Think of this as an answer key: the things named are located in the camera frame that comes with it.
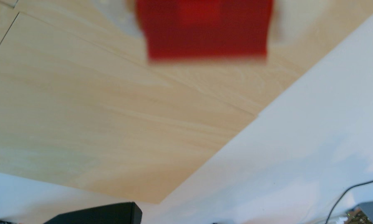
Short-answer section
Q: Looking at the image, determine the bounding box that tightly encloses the black rectangular box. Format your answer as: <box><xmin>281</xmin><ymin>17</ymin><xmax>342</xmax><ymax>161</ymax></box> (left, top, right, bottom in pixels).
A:
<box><xmin>44</xmin><ymin>202</ymin><xmax>143</xmax><ymax>224</ymax></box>

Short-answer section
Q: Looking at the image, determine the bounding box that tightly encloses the red block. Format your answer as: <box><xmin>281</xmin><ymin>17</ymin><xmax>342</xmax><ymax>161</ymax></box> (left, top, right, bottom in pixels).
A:
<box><xmin>135</xmin><ymin>0</ymin><xmax>274</xmax><ymax>63</ymax></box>

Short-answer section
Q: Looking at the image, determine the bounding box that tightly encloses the black desk cable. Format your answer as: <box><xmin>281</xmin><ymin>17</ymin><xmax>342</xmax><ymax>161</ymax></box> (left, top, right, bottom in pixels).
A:
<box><xmin>325</xmin><ymin>179</ymin><xmax>373</xmax><ymax>224</ymax></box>

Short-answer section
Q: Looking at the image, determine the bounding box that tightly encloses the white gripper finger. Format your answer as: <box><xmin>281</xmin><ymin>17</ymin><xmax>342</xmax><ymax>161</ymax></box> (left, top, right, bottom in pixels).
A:
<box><xmin>267</xmin><ymin>0</ymin><xmax>300</xmax><ymax>43</ymax></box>
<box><xmin>93</xmin><ymin>0</ymin><xmax>147</xmax><ymax>38</ymax></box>

